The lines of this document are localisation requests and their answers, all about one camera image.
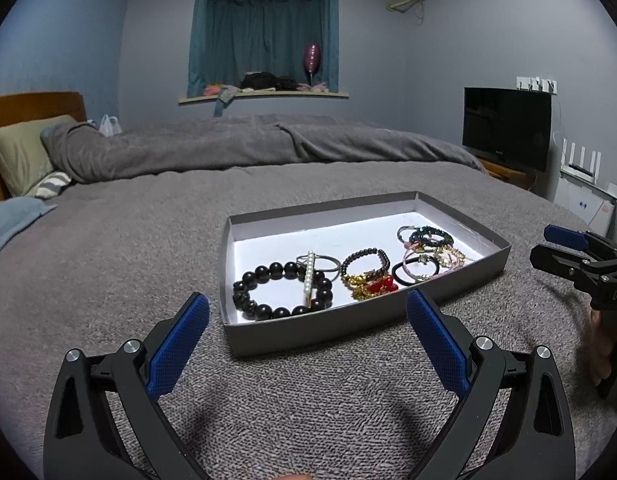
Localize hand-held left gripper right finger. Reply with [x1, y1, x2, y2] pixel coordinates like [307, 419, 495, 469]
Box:
[406, 290, 577, 480]

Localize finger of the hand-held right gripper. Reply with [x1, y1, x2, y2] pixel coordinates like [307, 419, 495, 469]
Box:
[544, 224, 617, 261]
[531, 243, 615, 291]

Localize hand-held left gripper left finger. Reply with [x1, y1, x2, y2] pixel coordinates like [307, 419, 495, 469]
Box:
[43, 292, 212, 480]

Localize black hair tie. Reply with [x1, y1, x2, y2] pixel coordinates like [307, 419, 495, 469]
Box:
[391, 253, 442, 289]

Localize red bead gold chain bracelet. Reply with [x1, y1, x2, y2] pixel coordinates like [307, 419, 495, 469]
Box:
[347, 272, 400, 302]

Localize pink cord bracelet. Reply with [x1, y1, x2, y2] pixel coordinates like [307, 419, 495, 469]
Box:
[403, 241, 475, 277]

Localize dark blue braided bracelet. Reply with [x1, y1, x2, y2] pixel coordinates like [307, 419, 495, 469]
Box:
[415, 226, 453, 249]

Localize dark small bead bracelet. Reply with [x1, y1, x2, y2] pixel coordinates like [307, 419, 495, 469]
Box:
[341, 248, 392, 287]

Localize pearl hair clip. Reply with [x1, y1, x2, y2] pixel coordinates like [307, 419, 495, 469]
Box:
[303, 251, 317, 307]

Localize grey cardboard box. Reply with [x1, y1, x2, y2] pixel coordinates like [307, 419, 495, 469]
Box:
[217, 191, 512, 358]

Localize person's right hand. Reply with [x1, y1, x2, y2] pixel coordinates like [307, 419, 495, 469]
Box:
[588, 309, 613, 387]

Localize white cabinet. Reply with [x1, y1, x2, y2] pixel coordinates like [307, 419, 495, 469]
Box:
[553, 170, 617, 239]

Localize white router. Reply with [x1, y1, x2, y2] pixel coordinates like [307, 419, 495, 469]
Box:
[561, 137, 602, 182]

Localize wooden television stand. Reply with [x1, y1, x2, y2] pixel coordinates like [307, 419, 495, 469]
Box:
[475, 157, 535, 192]

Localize grey knitted blanket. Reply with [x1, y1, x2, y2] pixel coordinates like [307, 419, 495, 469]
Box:
[0, 159, 617, 480]

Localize black television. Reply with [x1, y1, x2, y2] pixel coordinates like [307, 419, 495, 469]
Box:
[463, 86, 554, 173]

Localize grey duvet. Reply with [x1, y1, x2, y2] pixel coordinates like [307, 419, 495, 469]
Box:
[40, 113, 485, 184]

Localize striped pillow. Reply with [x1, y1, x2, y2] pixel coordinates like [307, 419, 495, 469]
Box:
[25, 170, 72, 199]

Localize light blue blanket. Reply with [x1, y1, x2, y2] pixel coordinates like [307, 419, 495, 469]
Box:
[0, 195, 58, 262]

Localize white plastic bag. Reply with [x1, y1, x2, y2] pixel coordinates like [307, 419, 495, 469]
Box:
[98, 113, 122, 138]

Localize grey hanging cloth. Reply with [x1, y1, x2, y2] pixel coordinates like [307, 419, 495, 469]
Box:
[213, 87, 239, 119]

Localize green pillow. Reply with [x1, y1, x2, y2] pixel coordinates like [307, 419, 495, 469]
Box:
[0, 114, 78, 197]

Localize window sill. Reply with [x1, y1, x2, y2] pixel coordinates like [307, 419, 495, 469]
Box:
[178, 90, 350, 107]

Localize dark clothes pile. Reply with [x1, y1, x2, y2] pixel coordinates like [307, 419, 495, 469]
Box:
[239, 72, 300, 92]

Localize wooden headboard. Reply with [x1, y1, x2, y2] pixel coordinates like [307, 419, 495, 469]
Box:
[0, 91, 87, 207]

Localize pink balloon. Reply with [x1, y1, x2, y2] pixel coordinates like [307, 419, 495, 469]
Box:
[303, 43, 322, 87]

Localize teal curtain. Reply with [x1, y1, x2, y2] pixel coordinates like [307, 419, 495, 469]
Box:
[187, 0, 340, 99]

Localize black bead bracelet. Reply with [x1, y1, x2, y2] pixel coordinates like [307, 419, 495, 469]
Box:
[232, 261, 335, 322]

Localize white wall hooks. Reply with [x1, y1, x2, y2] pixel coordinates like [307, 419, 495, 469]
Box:
[517, 75, 560, 94]

